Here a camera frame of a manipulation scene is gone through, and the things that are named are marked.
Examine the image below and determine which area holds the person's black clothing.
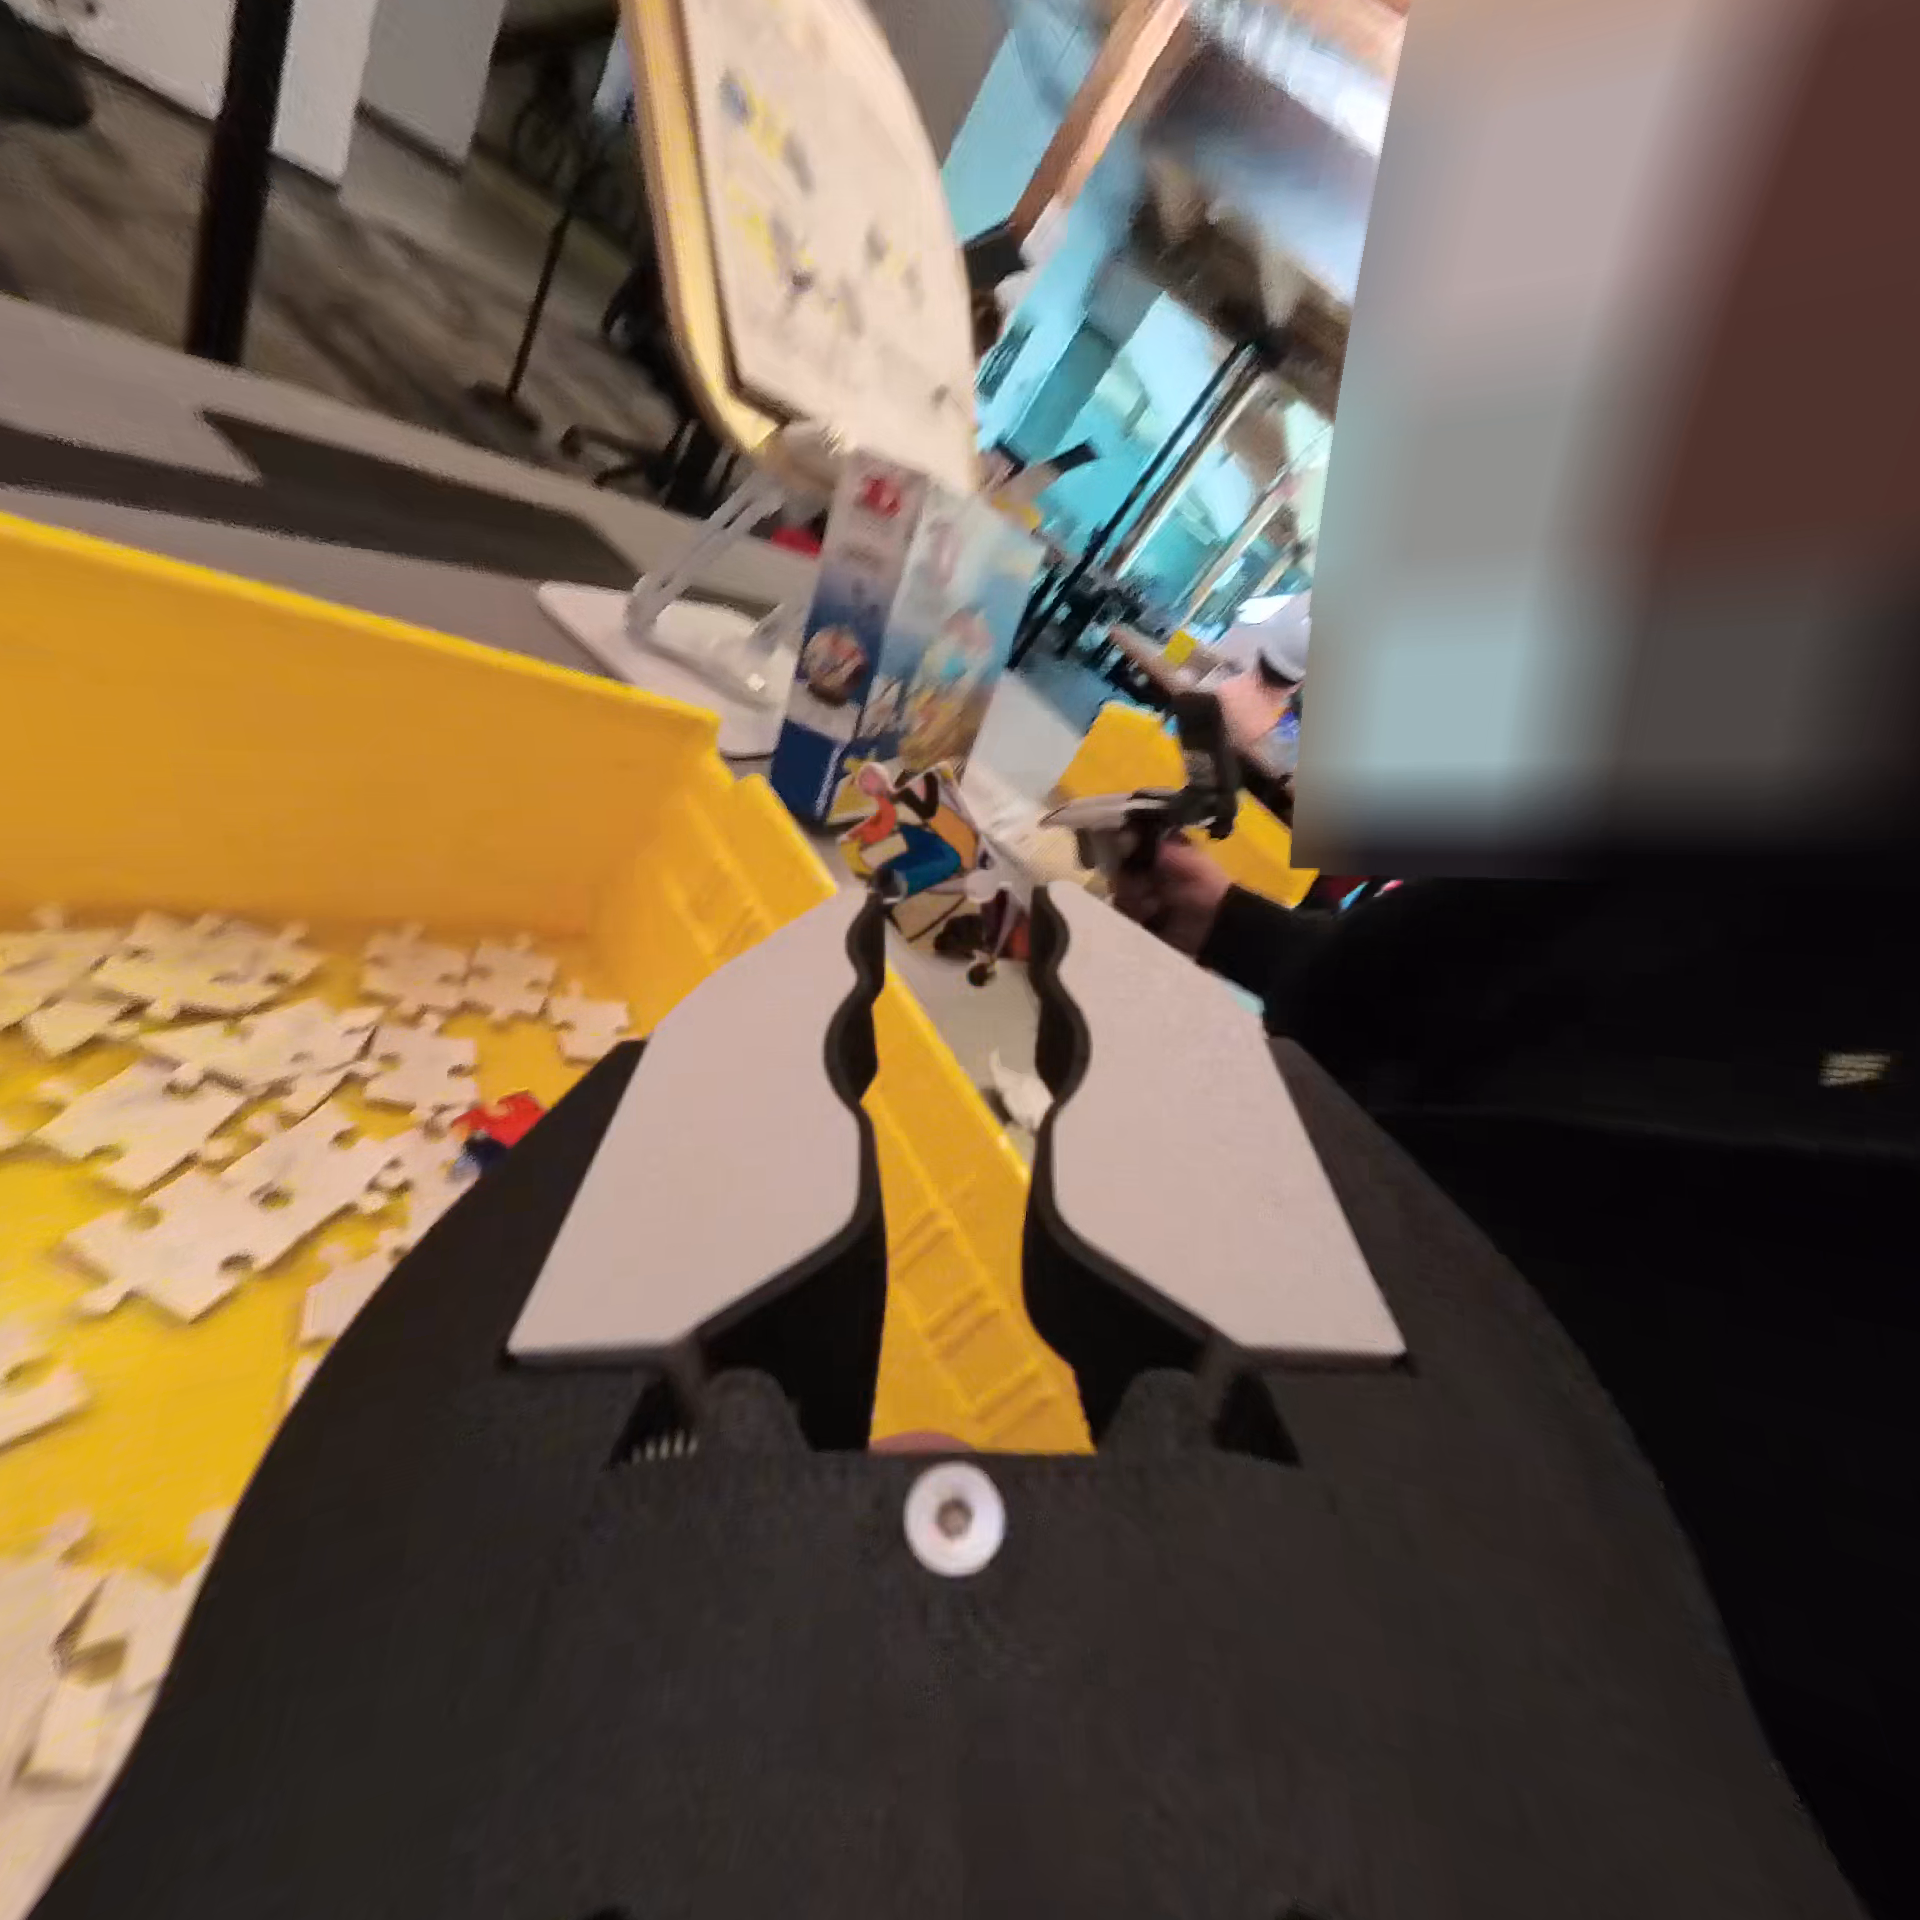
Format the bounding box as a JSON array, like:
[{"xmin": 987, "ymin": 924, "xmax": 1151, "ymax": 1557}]
[{"xmin": 1266, "ymin": 878, "xmax": 1920, "ymax": 1920}]

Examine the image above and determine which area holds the person's right forearm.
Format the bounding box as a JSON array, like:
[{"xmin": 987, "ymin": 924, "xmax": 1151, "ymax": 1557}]
[{"xmin": 1198, "ymin": 878, "xmax": 1442, "ymax": 1052}]

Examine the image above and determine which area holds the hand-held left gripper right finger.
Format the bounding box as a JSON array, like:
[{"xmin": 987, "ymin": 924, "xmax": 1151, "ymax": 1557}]
[{"xmin": 1018, "ymin": 878, "xmax": 1413, "ymax": 1452}]

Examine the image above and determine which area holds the person's right hand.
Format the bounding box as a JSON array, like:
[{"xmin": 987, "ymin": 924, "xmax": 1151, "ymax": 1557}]
[{"xmin": 1112, "ymin": 836, "xmax": 1239, "ymax": 957}]

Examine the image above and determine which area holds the pile of white puzzle pieces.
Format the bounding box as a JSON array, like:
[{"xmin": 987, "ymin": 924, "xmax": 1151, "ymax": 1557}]
[{"xmin": 0, "ymin": 903, "xmax": 634, "ymax": 1790}]

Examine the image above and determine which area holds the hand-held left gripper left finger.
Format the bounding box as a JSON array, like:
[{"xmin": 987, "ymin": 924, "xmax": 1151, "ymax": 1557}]
[{"xmin": 507, "ymin": 884, "xmax": 893, "ymax": 1452}]

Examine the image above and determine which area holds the white tablet stand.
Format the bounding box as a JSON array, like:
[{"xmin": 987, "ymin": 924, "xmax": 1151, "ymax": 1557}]
[{"xmin": 536, "ymin": 427, "xmax": 840, "ymax": 755}]

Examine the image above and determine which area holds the large joined puzzle ball section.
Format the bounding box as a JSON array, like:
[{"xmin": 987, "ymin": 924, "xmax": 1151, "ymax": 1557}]
[{"xmin": 835, "ymin": 759, "xmax": 1039, "ymax": 988}]

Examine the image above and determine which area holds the colourful puzzle box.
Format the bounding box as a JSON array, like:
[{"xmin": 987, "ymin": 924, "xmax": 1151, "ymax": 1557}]
[{"xmin": 768, "ymin": 457, "xmax": 1046, "ymax": 829}]

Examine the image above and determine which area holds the black pole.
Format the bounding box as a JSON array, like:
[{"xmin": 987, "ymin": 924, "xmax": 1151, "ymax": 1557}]
[{"xmin": 182, "ymin": 0, "xmax": 297, "ymax": 365}]

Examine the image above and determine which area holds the yellow plastic bin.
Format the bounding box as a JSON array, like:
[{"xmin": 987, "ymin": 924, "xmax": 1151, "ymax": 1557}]
[
  {"xmin": 0, "ymin": 509, "xmax": 1093, "ymax": 1816},
  {"xmin": 1053, "ymin": 702, "xmax": 1326, "ymax": 912}
]

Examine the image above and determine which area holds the red blue single puzzle piece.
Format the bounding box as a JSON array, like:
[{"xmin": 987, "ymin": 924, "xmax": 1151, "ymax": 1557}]
[{"xmin": 449, "ymin": 1089, "xmax": 549, "ymax": 1181}]

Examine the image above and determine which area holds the thin black floor stand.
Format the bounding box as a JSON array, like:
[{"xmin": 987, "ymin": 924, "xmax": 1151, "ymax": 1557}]
[{"xmin": 464, "ymin": 134, "xmax": 589, "ymax": 416}]

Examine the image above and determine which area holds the tablet with yellow frame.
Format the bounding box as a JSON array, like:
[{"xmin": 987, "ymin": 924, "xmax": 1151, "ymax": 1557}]
[{"xmin": 618, "ymin": 0, "xmax": 984, "ymax": 493}]

